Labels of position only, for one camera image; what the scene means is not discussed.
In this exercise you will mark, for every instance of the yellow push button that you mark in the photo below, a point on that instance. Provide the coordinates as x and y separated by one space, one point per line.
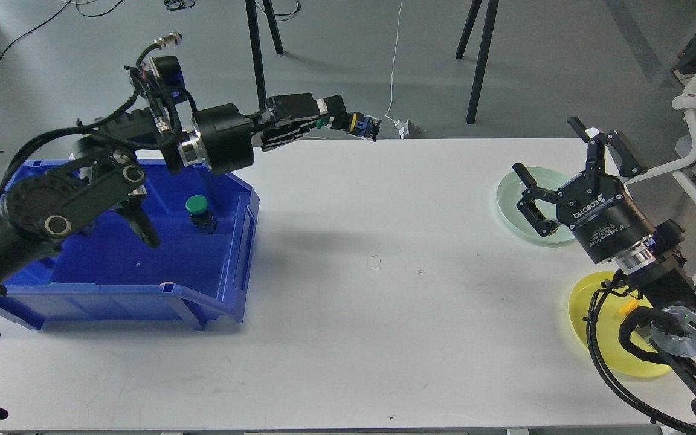
629 306

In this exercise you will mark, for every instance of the green push button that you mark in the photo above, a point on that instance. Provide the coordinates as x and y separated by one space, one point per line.
360 124
201 216

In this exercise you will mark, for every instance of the yellow plate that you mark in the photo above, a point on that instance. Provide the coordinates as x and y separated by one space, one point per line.
607 329

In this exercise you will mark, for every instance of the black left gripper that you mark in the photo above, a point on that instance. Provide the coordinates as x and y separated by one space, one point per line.
221 137

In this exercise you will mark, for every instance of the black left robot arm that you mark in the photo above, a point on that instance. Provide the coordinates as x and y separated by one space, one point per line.
61 181

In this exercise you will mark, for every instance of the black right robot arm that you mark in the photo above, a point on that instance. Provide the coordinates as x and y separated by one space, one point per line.
652 270

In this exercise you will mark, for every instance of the black stand legs right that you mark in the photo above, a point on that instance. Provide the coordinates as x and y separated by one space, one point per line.
487 34

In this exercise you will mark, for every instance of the blue plastic bin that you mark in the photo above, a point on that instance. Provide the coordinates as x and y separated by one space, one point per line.
108 273

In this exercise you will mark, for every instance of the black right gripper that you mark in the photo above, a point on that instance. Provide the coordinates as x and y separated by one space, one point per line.
602 220

